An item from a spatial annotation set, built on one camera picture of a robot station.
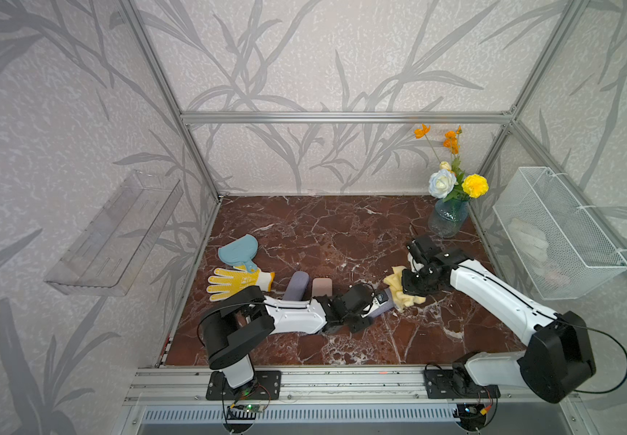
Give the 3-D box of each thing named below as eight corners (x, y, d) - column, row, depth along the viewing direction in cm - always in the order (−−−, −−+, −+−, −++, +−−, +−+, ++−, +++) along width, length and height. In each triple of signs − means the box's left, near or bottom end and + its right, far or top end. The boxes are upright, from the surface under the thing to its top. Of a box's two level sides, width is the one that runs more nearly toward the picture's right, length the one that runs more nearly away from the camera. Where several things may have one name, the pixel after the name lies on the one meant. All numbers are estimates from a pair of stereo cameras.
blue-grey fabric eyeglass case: (284, 300, 92) (283, 296, 89) (287, 275, 98) (286, 271, 95) (308, 300, 92) (307, 296, 89) (309, 275, 98) (309, 271, 95)
